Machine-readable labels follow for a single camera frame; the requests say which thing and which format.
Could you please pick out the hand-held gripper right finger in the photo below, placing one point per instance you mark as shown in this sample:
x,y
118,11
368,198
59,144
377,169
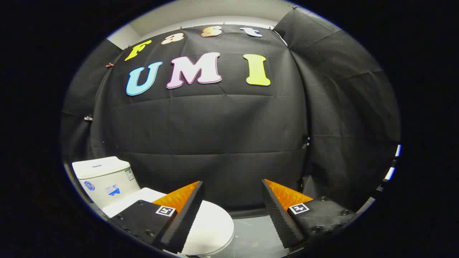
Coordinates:
x,y
283,222

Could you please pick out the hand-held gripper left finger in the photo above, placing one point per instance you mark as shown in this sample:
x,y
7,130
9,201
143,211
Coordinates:
x,y
186,218

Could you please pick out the black backdrop cloth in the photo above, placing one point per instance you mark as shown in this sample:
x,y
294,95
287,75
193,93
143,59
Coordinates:
x,y
215,125

